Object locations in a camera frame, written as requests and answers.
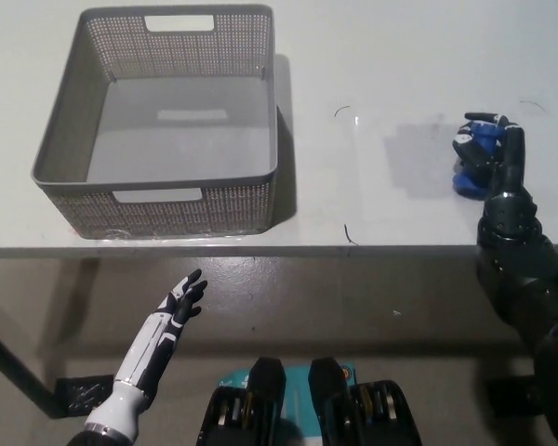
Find black table leg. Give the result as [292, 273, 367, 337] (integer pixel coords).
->
[0, 320, 58, 413]

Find grey perforated plastic basket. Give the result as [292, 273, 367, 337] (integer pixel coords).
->
[31, 4, 280, 241]

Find black table foot plate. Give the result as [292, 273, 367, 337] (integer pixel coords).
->
[485, 376, 540, 419]
[54, 374, 117, 417]

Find grey tape patch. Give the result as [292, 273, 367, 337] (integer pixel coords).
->
[383, 123, 485, 201]

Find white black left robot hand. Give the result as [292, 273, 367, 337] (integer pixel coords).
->
[111, 269, 209, 405]

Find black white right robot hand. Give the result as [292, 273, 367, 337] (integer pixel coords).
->
[453, 111, 540, 245]

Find black teal robot body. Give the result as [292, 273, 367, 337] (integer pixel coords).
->
[197, 356, 422, 446]

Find blue rook chess piece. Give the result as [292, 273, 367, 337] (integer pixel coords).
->
[452, 119, 504, 200]

